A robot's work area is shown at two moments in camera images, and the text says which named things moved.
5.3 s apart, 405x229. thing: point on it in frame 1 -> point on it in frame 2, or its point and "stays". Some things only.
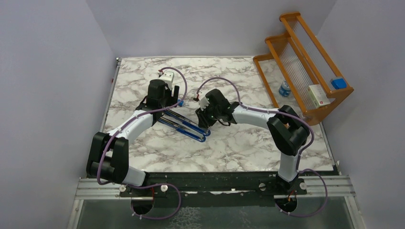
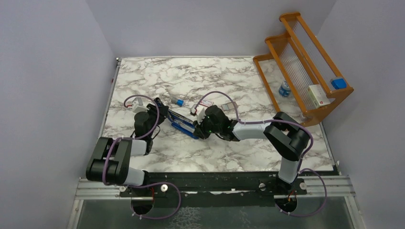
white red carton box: x=318 y=95 stays
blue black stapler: x=189 y=123 stays
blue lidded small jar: x=284 y=90 stays
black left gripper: x=172 y=99 -> x=163 y=114
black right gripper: x=203 y=122 -> x=198 y=130
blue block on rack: x=339 y=83 stays
